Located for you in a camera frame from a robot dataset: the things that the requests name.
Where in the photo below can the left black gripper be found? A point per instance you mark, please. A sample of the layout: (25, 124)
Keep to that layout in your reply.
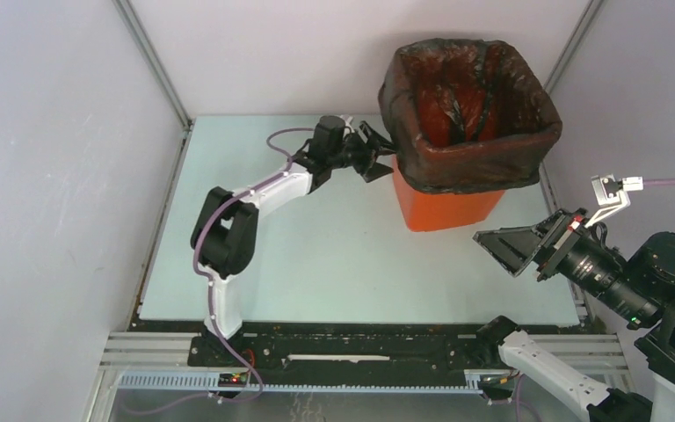
(369, 150)

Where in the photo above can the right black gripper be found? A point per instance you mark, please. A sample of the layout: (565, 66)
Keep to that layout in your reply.
(511, 245)

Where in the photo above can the orange plastic trash bin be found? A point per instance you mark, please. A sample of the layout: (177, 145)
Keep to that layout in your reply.
(424, 212)

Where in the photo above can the black plastic trash bag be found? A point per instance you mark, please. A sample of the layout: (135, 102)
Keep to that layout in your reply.
(467, 116)

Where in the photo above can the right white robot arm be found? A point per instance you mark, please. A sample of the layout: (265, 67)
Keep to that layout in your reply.
(639, 289)

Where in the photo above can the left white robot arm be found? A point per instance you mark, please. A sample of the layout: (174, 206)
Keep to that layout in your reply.
(225, 234)

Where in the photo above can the small electronics board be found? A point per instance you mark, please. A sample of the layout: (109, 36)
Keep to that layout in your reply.
(231, 380)

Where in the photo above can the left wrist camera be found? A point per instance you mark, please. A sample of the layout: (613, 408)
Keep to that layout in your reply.
(348, 127)

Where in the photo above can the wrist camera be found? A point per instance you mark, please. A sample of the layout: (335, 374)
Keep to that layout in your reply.
(611, 194)
(348, 127)

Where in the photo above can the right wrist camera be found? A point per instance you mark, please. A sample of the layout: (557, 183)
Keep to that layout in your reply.
(611, 194)

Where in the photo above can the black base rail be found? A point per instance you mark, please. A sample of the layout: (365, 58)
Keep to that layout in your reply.
(354, 355)

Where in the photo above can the white cable duct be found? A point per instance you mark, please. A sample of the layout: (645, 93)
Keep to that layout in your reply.
(211, 382)

